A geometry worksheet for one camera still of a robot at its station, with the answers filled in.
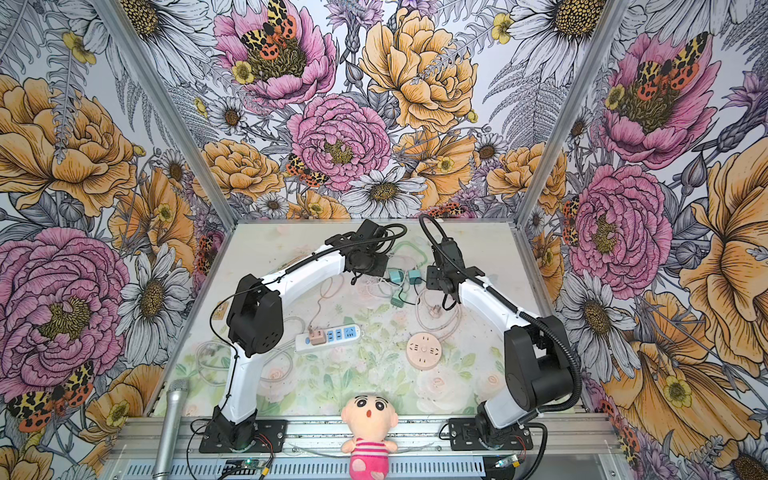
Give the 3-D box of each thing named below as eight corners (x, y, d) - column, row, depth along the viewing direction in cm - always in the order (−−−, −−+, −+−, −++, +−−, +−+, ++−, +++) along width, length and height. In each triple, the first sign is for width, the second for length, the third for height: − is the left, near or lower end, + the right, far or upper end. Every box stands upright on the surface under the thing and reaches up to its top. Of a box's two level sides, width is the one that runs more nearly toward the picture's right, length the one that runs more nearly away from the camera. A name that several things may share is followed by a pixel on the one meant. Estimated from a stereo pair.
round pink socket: (406, 369, 87) (407, 365, 84) (405, 337, 93) (406, 332, 91) (441, 369, 87) (443, 365, 84) (438, 337, 93) (439, 332, 91)
